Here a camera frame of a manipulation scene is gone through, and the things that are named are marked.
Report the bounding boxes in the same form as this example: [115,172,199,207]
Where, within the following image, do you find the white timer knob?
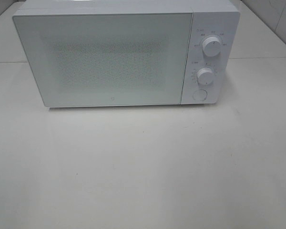
[196,67,215,85]

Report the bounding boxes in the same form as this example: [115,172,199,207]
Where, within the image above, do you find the white round door button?
[193,90,207,102]

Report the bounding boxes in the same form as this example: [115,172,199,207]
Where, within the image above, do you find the white microwave door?
[13,13,192,107]

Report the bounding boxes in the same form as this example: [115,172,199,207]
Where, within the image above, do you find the white microwave oven body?
[12,0,240,106]

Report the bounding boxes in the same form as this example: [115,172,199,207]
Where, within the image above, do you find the upper white power knob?
[202,35,222,57]

